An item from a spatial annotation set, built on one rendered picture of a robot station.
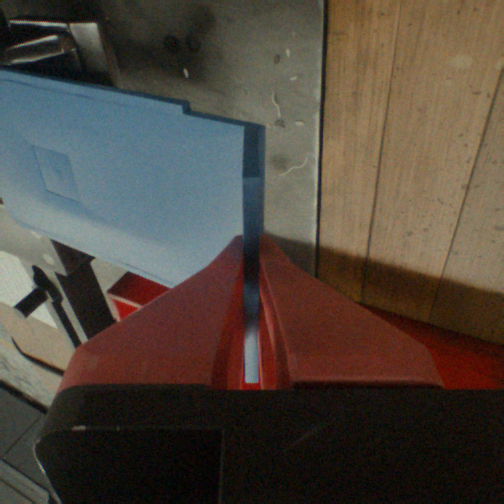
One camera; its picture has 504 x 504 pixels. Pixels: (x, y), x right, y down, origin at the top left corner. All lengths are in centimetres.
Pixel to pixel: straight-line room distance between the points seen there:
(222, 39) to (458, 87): 11
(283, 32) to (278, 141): 5
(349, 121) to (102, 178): 12
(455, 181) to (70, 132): 16
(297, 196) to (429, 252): 8
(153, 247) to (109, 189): 3
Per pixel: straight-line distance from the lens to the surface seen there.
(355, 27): 20
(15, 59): 18
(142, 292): 30
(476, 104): 20
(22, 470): 543
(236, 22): 23
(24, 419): 572
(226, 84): 24
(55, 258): 27
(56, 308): 36
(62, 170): 19
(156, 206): 15
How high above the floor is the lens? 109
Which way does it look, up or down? 41 degrees down
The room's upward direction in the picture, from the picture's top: 142 degrees counter-clockwise
